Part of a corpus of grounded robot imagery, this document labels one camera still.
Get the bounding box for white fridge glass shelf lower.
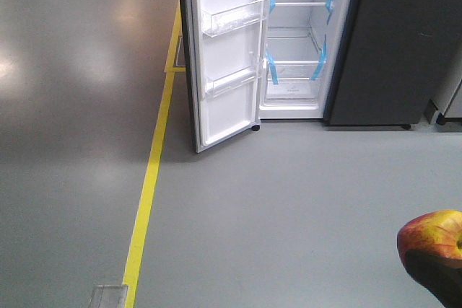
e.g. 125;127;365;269
267;35;321;64

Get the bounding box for dark grey fridge body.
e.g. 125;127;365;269
258;0;461;128

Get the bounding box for clear door bin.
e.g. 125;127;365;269
201;0;270;38
202;66;262;98

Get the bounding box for clear lower door bin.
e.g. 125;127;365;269
202;66;262;98

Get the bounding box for red yellow apple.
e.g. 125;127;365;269
397;210;461;265

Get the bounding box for clear middle door bin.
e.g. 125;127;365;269
201;0;270;38

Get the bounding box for clear fridge crisper drawer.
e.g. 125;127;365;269
266;64;321;100

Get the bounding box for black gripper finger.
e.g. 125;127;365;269
405;250;461;307

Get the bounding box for white fridge door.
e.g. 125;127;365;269
180;0;270;153

